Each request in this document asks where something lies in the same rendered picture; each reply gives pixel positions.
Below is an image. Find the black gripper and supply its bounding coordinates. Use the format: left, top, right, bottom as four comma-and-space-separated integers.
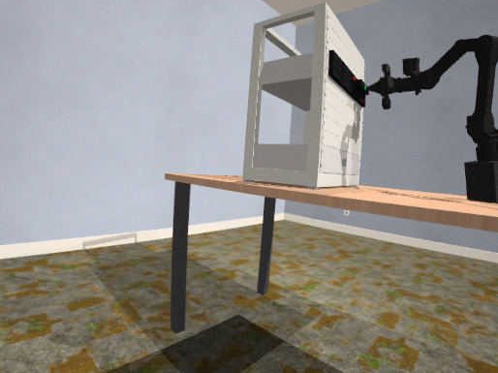
367, 64, 404, 109

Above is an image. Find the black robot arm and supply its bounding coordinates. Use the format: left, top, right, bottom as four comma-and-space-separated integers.
382, 35, 498, 162

